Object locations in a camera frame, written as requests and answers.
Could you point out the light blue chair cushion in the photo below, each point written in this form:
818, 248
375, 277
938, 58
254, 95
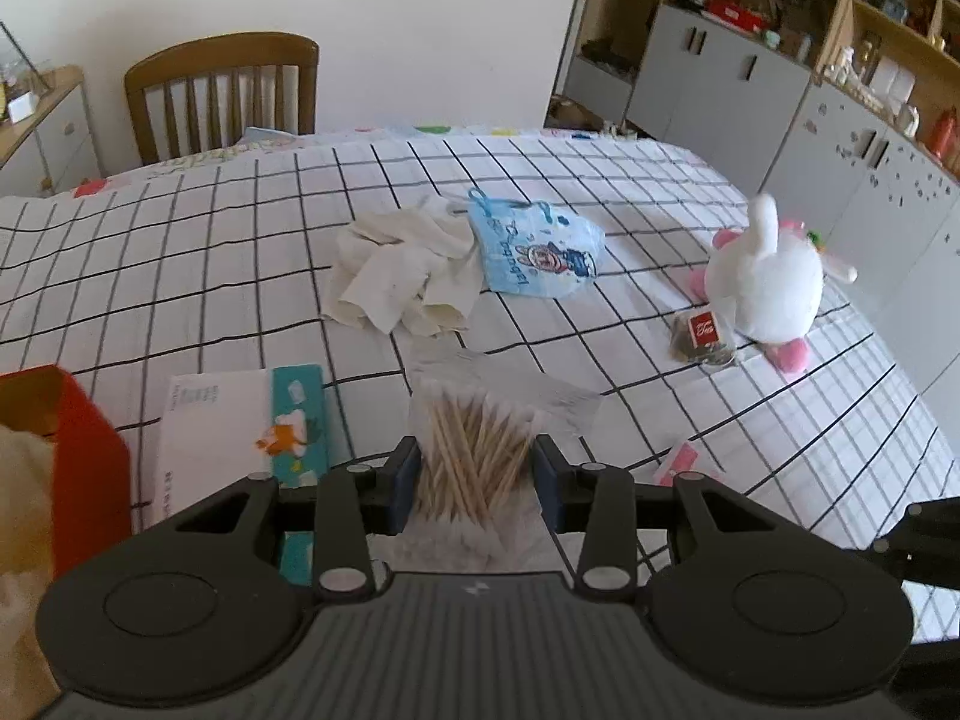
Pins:
266, 136

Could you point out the red bottle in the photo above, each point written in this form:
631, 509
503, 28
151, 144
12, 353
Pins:
943, 133

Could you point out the grey wooden wall cabinet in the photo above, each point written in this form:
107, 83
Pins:
712, 75

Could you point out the wooden chair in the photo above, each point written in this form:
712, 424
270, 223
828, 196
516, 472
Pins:
217, 52

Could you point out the white pink plush rabbit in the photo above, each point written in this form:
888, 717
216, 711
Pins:
765, 285

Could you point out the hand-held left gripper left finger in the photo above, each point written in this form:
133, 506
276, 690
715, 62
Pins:
405, 481

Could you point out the wooden side cabinet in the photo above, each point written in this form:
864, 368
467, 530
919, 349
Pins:
52, 135

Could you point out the bag of cotton swabs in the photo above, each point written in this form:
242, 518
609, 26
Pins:
472, 450

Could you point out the black white checkered tablecloth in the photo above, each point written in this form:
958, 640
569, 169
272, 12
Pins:
225, 255

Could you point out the white teal paper box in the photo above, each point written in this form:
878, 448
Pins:
217, 427

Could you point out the red tin box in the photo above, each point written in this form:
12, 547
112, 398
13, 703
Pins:
94, 465

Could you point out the small white cube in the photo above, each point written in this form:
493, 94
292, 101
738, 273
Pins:
20, 108

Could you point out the tea bag red label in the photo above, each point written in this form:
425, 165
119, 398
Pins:
701, 334

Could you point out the white towel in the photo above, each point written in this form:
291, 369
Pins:
22, 510

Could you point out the small pink white packet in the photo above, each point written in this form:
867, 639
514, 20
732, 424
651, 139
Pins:
679, 465

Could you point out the off-white rag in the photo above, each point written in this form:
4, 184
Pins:
390, 270

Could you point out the blue printed face mask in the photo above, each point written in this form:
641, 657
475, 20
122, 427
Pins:
532, 247

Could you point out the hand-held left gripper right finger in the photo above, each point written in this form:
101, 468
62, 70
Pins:
546, 489

